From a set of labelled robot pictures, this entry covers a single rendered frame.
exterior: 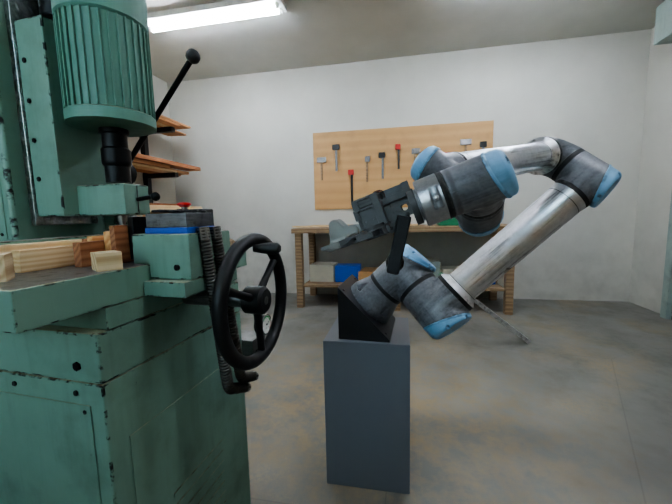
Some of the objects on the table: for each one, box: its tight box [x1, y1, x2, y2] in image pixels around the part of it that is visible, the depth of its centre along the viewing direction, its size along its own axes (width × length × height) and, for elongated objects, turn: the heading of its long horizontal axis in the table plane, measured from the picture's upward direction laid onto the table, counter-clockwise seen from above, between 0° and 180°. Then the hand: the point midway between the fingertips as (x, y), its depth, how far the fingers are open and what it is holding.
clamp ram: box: [127, 216, 147, 260], centre depth 72 cm, size 9×8×9 cm
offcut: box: [90, 250, 123, 272], centre depth 60 cm, size 4×5×3 cm
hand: (328, 250), depth 69 cm, fingers closed
